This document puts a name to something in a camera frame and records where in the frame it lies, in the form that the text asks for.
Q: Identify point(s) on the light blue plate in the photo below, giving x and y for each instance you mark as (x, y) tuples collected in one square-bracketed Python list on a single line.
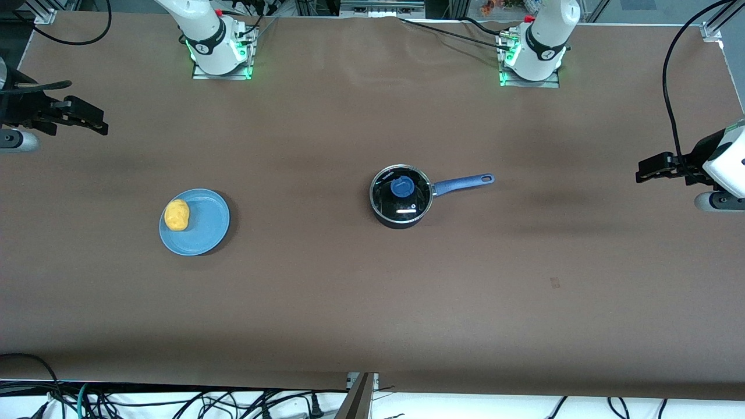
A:
[(206, 224)]

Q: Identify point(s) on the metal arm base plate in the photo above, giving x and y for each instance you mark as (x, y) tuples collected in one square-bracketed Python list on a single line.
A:
[(550, 83), (201, 73)]

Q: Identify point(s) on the yellow potato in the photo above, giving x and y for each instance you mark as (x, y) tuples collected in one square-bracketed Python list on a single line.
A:
[(177, 215)]

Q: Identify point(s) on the glass lid with blue knob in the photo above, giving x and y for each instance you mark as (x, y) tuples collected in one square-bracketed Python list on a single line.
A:
[(401, 187)]

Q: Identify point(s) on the aluminium frame post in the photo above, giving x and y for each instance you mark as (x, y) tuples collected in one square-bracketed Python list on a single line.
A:
[(358, 401)]

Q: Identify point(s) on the brown table cover sheet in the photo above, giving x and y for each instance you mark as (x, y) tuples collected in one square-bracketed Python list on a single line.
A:
[(372, 320)]

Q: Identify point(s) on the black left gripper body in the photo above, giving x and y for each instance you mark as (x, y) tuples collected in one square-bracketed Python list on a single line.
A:
[(692, 162)]

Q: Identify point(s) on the orange colourful clutter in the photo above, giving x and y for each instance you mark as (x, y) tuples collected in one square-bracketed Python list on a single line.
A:
[(500, 6)]

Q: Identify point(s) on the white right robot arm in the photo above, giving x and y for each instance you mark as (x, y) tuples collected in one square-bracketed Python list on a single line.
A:
[(204, 35)]

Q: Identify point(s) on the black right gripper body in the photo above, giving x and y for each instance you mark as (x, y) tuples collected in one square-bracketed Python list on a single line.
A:
[(23, 108)]

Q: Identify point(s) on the grey metal box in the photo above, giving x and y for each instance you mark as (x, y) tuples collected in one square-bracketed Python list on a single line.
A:
[(381, 8)]

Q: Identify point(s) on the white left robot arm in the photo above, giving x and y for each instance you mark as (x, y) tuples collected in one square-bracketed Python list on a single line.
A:
[(547, 35)]

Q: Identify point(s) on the aluminium frame corner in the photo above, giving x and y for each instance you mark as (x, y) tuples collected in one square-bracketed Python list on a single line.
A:
[(712, 31), (41, 11)]

